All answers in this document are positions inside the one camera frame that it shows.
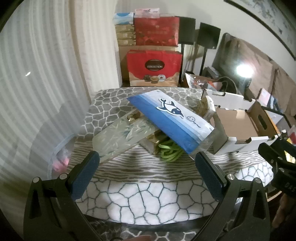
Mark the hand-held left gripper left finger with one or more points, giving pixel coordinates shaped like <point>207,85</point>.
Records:
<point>84,176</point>

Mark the brown sofa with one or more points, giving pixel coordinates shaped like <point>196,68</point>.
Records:
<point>261,58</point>

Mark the person's right hand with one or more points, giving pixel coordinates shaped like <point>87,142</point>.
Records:
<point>280,210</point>

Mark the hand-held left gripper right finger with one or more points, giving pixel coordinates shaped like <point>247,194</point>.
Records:
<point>209,176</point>

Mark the white cardboard box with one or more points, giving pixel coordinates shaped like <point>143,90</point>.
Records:
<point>238,120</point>

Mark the blue pouch with dolphin sticker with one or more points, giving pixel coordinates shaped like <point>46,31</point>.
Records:
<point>166,115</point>

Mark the clear bamboo-print bag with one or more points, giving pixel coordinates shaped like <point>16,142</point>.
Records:
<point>120,136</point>

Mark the pink tissue box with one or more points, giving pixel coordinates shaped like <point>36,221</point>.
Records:
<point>147,12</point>

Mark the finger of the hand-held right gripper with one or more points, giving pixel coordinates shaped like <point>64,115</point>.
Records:
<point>283,139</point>
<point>268,150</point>

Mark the red floral gift box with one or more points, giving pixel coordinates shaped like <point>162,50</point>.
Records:
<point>156,31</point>

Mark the grey white patterned blanket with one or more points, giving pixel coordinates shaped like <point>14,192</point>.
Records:
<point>143,199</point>

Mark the framed wall picture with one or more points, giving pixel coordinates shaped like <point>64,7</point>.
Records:
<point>266,14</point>

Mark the orange cardboard piece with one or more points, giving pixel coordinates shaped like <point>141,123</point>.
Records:
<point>291,148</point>

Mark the clear plastic bag with items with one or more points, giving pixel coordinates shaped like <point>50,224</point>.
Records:
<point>198,80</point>

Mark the blue white tissue pack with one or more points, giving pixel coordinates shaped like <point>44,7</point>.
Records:
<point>123,18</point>

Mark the white curtain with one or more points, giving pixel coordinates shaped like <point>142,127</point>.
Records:
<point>46,69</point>

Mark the black speaker on stand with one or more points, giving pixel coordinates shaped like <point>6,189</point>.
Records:
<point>186,30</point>
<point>208,36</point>

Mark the clear bag with gold contents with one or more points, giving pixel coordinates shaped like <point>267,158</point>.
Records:
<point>203,107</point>

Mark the bright desk lamp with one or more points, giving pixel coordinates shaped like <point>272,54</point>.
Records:
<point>242,70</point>

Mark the red gift box with cakes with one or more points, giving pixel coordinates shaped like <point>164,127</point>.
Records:
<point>153,67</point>

